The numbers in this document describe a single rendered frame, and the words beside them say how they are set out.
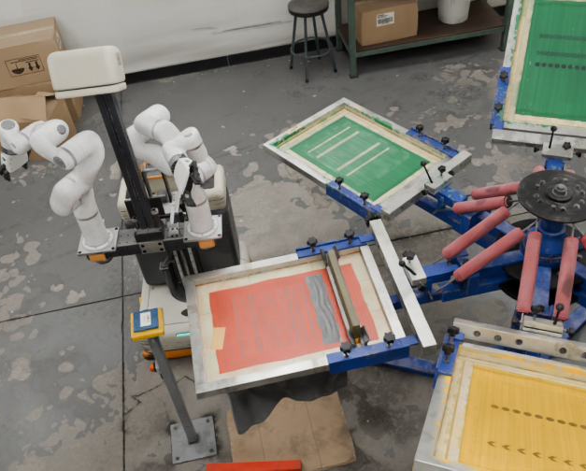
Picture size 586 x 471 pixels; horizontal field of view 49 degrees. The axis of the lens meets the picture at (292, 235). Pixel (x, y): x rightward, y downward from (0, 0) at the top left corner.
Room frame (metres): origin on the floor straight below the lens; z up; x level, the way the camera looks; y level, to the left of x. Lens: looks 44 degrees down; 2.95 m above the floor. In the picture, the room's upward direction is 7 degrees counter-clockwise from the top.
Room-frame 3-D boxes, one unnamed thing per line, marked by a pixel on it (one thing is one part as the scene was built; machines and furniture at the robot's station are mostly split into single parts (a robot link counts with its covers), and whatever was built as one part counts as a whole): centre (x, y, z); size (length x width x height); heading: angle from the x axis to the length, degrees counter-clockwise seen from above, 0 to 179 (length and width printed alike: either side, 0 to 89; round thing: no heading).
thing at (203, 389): (1.64, 0.05, 0.97); 0.79 x 0.58 x 0.04; 96
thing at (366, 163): (2.48, -0.46, 1.05); 1.08 x 0.61 x 0.23; 36
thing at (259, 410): (1.43, 0.08, 0.74); 0.46 x 0.04 x 0.42; 96
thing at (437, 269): (1.70, -0.51, 1.02); 0.17 x 0.06 x 0.05; 96
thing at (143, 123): (2.18, 0.50, 1.55); 0.21 x 0.15 x 0.16; 46
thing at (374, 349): (1.39, -0.22, 0.97); 0.30 x 0.05 x 0.07; 96
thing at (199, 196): (2.02, 0.36, 1.37); 0.13 x 0.10 x 0.16; 136
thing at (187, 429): (1.70, 0.63, 0.48); 0.22 x 0.22 x 0.96; 6
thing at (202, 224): (2.03, 0.37, 1.21); 0.16 x 0.13 x 0.15; 0
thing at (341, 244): (1.94, -0.16, 0.97); 0.30 x 0.05 x 0.07; 96
